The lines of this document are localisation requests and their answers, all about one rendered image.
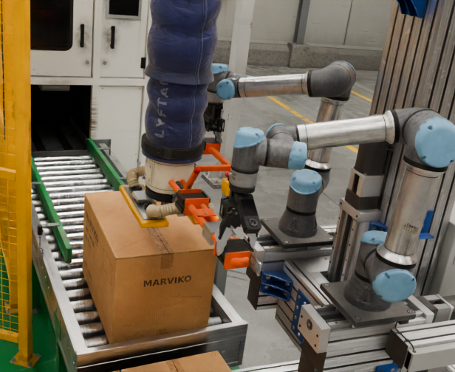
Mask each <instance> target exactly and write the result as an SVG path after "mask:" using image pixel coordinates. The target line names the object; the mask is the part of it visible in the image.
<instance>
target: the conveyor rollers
mask: <svg viewBox="0 0 455 372"><path fill-rule="evenodd" d="M33 160H34V162H35V165H36V167H37V169H38V172H39V173H40V175H41V178H42V180H43V182H44V185H45V187H46V189H47V192H48V194H49V197H50V198H51V200H52V203H53V205H54V207H55V210H56V212H57V214H58V217H59V219H60V221H61V223H62V225H63V228H64V230H65V232H66V235H67V237H68V239H69V242H70V244H71V246H72V262H71V263H66V262H65V260H64V257H63V255H62V252H61V250H60V247H59V246H58V242H57V240H56V238H55V235H54V232H53V231H52V228H51V227H43V230H44V234H45V236H46V238H47V241H48V244H49V247H50V249H51V252H52V255H53V258H54V259H55V263H56V266H57V268H58V271H59V273H60V276H61V279H62V281H63V284H64V287H65V290H66V293H67V295H68V297H69V301H70V303H71V305H72V308H73V311H74V313H77V314H75V316H76V319H77V321H78V325H82V326H80V329H81V332H82V335H83V338H87V337H95V336H100V335H104V334H106V332H105V331H104V328H103V325H102V323H99V322H101V320H100V317H99V314H98V311H94V310H97V309H96V306H95V303H94V300H93V299H92V295H91V292H90V291H89V287H88V285H87V282H86V279H85V277H84V274H83V271H82V266H83V217H84V193H95V192H110V191H116V190H115V189H114V188H113V186H112V184H111V183H110V182H109V180H108V179H107V178H106V176H105V174H104V173H103V171H102V170H101V169H100V167H99V166H98V164H97V163H96V161H95V160H94V158H93V157H92V155H78V156H40V157H33ZM31 188H32V202H33V204H34V206H35V210H36V212H37V214H38V217H39V220H40V222H41V224H49V220H48V218H47V214H46V213H45V210H44V207H43V205H42V203H41V200H40V198H39V195H38V192H37V190H36V189H35V185H31ZM78 300H79V301H78ZM73 301H74V302H73ZM85 311H87V312H85ZM79 312H82V313H79ZM90 323H95V324H90ZM85 324H90V325H85ZM220 324H222V321H221V319H220V317H211V318H209V322H208V326H215V325H220ZM85 343H86V346H87V348H91V347H96V346H101V345H108V344H109V341H108V339H107V336H103V337H95V338H90V339H85Z"/></svg>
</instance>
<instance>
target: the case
mask: <svg viewBox="0 0 455 372"><path fill-rule="evenodd" d="M166 218H167V220H168V222H169V225H168V227H152V228H141V227H140V225H139V224H138V222H137V220H136V218H135V217H134V215H133V213H132V211H131V210H130V208H129V206H128V205H127V203H126V200H125V199H124V198H123V195H122V194H121V192H120V191H110V192H95V193H84V217H83V266H82V271H83V274H84V277H85V279H86V282H87V285H88V287H89V291H90V292H91V295H92V299H93V300H94V303H95V306H96V309H97V312H98V314H99V317H100V320H101V322H102V325H103V328H104V331H105V332H106V336H107V339H108V341H109V344H112V343H117V342H125V341H129V340H137V339H141V338H146V337H153V336H158V335H162V334H170V333H174V332H179V331H187V330H191V329H195V328H203V327H208V322H209V316H210V310H211V298H212V292H213V281H214V275H215V268H216V256H214V255H213V252H214V246H215V245H213V246H210V245H209V244H208V242H207V241H206V240H205V238H204V237H203V236H202V228H201V227H200V226H199V225H198V224H193V223H192V222H191V220H190V219H189V217H187V216H184V217H178V216H177V214H176V215H174V214H173V215H171V216H170V215H169V216H166Z"/></svg>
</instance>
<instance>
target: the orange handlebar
mask: <svg viewBox="0 0 455 372"><path fill-rule="evenodd" d="M208 151H209V152H210V153H211V154H212V155H213V156H214V157H215V158H216V159H218V160H219V161H220V162H221V163H222V165H197V167H199V168H200V169H201V172H207V171H230V168H231V163H230V162H229V161H228V160H227V159H226V158H225V157H223V155H221V154H220V153H219V152H218V151H217V150H216V149H215V148H214V147H209V149H208ZM168 183H169V185H170V186H171V187H172V189H173V190H174V191H175V193H176V192H177V191H178V190H179V189H180V188H179V186H178V185H177V183H176V182H175V181H174V180H170V181H169V182H168ZM180 183H181V184H182V185H183V187H184V186H185V185H186V183H187V182H186V181H185V180H184V179H182V180H181V181H180ZM188 209H189V211H190V212H191V213H192V215H193V217H192V219H193V220H194V221H195V222H196V223H197V224H200V225H201V226H202V228H203V223H204V222H211V221H218V219H217V218H216V217H215V216H216V214H215V212H214V211H213V210H212V209H211V208H207V206H206V205H205V204H201V205H200V206H199V209H196V208H195V206H193V205H192V204H190V205H189V206H188ZM211 240H212V241H213V242H214V243H215V240H216V238H215V234H213V235H212V236H211ZM248 261H249V258H248V257H243V258H232V259H231V260H230V263H231V264H233V265H235V266H244V265H245V264H247V263H248Z"/></svg>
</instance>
